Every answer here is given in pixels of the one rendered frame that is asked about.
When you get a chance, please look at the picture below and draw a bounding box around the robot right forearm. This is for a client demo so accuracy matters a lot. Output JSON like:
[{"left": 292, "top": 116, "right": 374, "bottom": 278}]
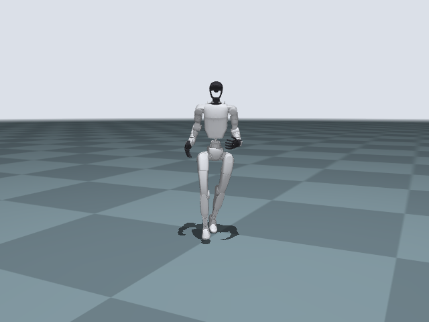
[{"left": 188, "top": 125, "right": 198, "bottom": 146}]

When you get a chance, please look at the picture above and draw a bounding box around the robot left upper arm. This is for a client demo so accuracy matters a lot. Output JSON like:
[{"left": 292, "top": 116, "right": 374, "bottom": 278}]
[{"left": 227, "top": 105, "right": 239, "bottom": 135}]

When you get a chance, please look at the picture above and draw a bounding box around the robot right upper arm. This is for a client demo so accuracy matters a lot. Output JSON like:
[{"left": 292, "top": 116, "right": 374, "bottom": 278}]
[{"left": 193, "top": 104, "right": 205, "bottom": 131}]

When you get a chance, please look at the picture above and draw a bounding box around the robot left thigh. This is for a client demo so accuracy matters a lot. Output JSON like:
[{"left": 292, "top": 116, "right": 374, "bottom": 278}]
[{"left": 214, "top": 152, "right": 234, "bottom": 195}]

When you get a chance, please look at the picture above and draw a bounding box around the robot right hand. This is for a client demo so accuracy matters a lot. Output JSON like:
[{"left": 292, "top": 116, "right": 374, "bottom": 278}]
[{"left": 184, "top": 141, "right": 192, "bottom": 158}]

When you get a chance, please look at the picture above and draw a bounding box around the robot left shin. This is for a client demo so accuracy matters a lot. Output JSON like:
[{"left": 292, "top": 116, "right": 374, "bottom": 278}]
[{"left": 211, "top": 192, "right": 225, "bottom": 220}]

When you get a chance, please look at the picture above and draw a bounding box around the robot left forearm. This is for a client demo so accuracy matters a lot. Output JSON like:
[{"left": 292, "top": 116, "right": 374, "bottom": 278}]
[{"left": 233, "top": 128, "right": 243, "bottom": 146}]

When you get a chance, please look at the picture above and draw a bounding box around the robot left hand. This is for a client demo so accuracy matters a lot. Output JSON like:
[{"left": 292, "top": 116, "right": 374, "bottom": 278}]
[{"left": 225, "top": 136, "right": 241, "bottom": 150}]

